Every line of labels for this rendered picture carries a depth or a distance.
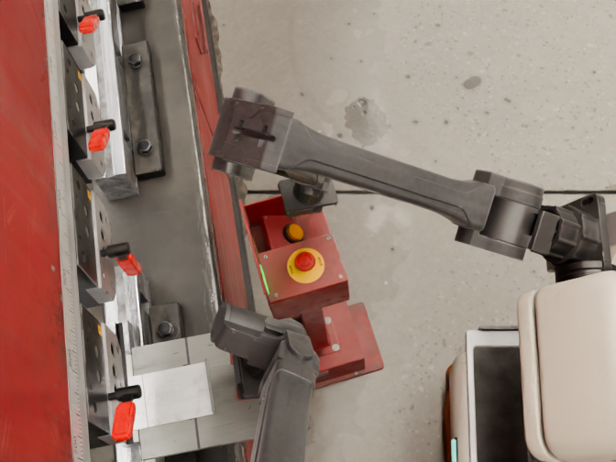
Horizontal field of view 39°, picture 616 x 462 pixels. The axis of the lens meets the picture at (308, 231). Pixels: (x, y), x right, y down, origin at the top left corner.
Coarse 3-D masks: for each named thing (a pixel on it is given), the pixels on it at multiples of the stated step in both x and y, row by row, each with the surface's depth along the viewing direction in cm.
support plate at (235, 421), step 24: (192, 336) 140; (144, 360) 140; (168, 360) 139; (192, 360) 139; (216, 360) 139; (216, 384) 137; (216, 408) 136; (240, 408) 135; (144, 432) 135; (168, 432) 135; (192, 432) 134; (216, 432) 134; (240, 432) 134; (144, 456) 134
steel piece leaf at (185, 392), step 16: (176, 368) 138; (192, 368) 138; (208, 368) 138; (144, 384) 138; (160, 384) 138; (176, 384) 137; (192, 384) 137; (208, 384) 135; (160, 400) 137; (176, 400) 136; (192, 400) 136; (208, 400) 136; (160, 416) 136; (176, 416) 135; (192, 416) 135
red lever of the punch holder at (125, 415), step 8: (112, 392) 111; (120, 392) 111; (128, 392) 111; (136, 392) 111; (112, 400) 111; (120, 400) 111; (128, 400) 109; (120, 408) 107; (128, 408) 107; (120, 416) 106; (128, 416) 106; (120, 424) 104; (128, 424) 105; (112, 432) 104; (120, 432) 104; (128, 432) 104; (120, 440) 104
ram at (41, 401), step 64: (0, 0) 99; (0, 64) 95; (0, 128) 91; (64, 128) 116; (0, 192) 87; (0, 256) 84; (0, 320) 81; (64, 320) 100; (0, 384) 78; (64, 384) 96; (0, 448) 75; (64, 448) 92
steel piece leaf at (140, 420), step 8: (136, 376) 138; (128, 384) 138; (136, 384) 138; (136, 400) 137; (144, 400) 137; (136, 408) 136; (144, 408) 136; (136, 416) 136; (144, 416) 136; (136, 424) 135; (144, 424) 135
